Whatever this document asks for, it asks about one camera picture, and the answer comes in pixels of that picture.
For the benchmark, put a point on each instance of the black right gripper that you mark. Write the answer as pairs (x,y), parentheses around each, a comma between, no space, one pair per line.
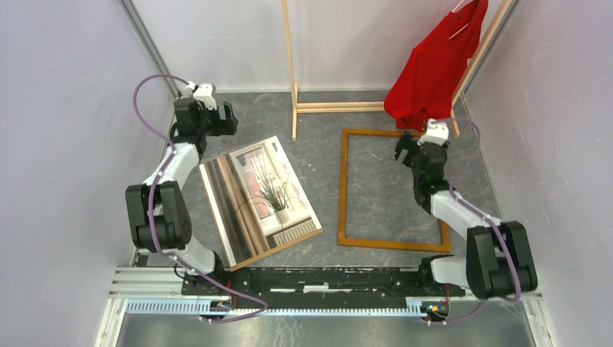
(406,142)

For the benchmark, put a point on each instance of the wooden clothes rack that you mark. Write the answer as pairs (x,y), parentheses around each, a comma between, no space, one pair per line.
(502,14)

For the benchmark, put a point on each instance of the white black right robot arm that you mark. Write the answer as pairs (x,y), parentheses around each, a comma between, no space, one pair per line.
(498,261)

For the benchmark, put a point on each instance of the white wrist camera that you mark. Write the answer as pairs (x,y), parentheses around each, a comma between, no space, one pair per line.
(436,132)
(203,92)

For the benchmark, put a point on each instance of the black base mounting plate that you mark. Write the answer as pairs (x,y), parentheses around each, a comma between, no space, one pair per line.
(320,287)

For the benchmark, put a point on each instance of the aluminium rail frame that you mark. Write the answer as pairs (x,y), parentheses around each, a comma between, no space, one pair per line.
(463,321)

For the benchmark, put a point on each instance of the white clothes hanger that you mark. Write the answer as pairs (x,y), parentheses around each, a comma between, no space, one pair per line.
(467,20)

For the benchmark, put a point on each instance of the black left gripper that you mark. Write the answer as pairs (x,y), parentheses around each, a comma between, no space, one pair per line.
(228,126)

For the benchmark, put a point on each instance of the red t-shirt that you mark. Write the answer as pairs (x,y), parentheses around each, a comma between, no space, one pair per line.
(425,87)

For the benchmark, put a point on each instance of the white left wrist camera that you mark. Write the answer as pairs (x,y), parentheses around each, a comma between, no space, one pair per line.
(203,92)

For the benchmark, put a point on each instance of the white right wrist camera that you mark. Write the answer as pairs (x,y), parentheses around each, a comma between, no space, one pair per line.
(436,132)

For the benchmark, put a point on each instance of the wooden picture frame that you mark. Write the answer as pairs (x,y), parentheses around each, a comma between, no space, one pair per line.
(444,247)

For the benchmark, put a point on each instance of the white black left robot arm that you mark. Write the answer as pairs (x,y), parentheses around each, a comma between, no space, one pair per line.
(159,220)

